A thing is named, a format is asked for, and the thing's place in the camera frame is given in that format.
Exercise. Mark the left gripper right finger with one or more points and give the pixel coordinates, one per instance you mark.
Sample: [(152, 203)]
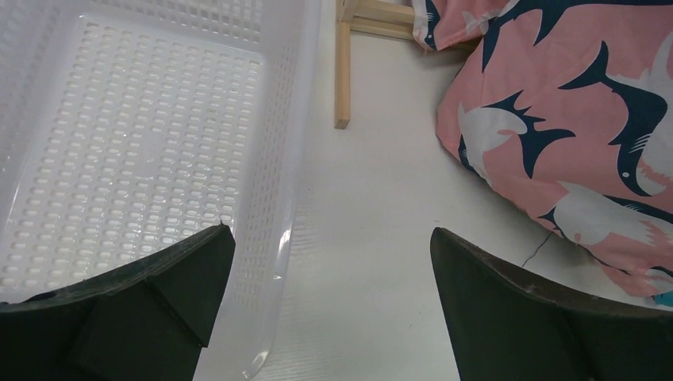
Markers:
[(507, 323)]

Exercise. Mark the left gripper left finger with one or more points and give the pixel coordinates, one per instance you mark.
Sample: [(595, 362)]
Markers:
[(146, 320)]

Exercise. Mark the white plastic perforated basket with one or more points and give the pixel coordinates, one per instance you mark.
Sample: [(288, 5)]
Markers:
[(128, 126)]

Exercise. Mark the light blue fish shorts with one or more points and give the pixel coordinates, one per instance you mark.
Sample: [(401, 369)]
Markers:
[(665, 299)]

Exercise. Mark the wooden clothes rack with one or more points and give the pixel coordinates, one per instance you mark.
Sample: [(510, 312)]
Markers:
[(365, 31)]

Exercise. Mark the pink shark print shorts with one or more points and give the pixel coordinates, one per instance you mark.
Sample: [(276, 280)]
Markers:
[(565, 109)]

